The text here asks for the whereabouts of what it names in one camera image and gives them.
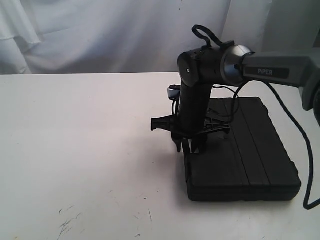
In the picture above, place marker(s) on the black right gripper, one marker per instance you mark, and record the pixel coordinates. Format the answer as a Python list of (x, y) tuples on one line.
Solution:
[(190, 121)]

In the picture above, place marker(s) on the black plastic tool case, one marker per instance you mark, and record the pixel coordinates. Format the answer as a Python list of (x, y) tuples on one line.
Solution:
[(250, 163)]

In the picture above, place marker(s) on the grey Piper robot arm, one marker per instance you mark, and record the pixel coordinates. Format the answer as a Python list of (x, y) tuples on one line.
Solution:
[(202, 68)]

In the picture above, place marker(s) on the white backdrop cloth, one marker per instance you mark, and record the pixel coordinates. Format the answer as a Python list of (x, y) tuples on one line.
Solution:
[(133, 36)]

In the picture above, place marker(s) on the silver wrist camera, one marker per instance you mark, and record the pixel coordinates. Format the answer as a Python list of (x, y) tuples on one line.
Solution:
[(173, 92)]

